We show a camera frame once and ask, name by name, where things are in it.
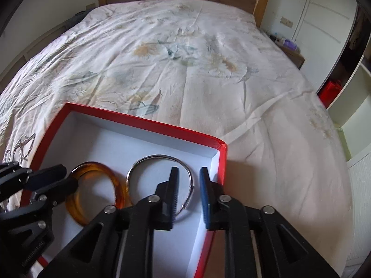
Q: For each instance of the red bag in wardrobe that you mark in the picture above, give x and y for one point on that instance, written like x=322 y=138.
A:
x=329 y=92

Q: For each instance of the thin silver bangle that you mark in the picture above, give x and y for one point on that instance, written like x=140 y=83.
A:
x=129 y=175

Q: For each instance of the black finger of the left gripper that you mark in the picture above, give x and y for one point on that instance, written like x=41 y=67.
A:
x=44 y=177

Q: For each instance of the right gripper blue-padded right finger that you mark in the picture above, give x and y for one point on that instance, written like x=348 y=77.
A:
x=211 y=207

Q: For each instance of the wooden nightstand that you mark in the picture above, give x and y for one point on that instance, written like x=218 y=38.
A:
x=288 y=48

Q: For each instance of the red jewelry box white interior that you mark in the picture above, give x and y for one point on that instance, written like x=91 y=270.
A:
x=79 y=133

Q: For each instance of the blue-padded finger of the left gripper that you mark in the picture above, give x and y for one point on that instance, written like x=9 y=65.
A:
x=55 y=193

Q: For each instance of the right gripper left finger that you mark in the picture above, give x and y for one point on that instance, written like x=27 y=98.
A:
x=169 y=198

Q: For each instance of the floral cream bedspread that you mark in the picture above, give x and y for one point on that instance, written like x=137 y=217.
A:
x=202 y=66

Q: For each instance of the white open wardrobe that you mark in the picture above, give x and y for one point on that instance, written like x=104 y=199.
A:
x=332 y=36

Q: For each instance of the amber tortoiseshell bangle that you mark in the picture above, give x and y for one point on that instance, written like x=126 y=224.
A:
x=72 y=203

